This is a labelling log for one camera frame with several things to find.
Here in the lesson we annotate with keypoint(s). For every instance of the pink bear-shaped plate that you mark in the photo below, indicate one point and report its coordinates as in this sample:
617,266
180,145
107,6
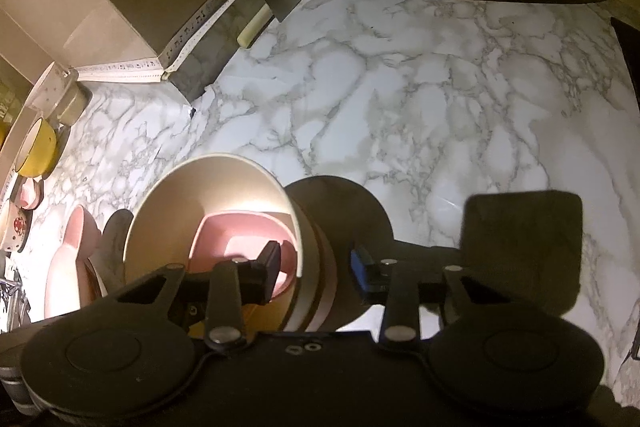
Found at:
67,267

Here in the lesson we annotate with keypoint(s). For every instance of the beige bowl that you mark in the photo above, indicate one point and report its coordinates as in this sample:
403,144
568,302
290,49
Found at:
170,207

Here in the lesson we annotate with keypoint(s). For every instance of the white floral bowl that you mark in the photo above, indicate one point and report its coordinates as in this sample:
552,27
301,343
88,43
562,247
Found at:
52,84

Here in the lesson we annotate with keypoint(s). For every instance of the pink bowl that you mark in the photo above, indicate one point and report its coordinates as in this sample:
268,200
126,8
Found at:
225,237

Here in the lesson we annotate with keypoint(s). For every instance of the small pink dish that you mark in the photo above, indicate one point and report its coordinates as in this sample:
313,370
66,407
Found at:
29,193

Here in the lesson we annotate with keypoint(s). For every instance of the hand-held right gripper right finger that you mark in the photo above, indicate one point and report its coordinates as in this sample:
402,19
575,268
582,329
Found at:
361,271

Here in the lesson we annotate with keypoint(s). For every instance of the yellow bowl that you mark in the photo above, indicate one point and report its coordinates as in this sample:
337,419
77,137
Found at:
36,147

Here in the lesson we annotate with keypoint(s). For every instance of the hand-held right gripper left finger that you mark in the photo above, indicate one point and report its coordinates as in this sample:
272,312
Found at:
270,269

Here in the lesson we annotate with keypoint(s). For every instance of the white mushroom print bowl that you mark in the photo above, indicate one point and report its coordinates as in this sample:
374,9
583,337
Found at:
15,232

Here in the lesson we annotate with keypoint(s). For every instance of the music note tape strip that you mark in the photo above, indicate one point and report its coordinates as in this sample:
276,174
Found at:
150,67

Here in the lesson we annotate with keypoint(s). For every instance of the black cooktop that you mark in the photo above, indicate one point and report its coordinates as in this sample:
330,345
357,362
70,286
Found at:
629,57

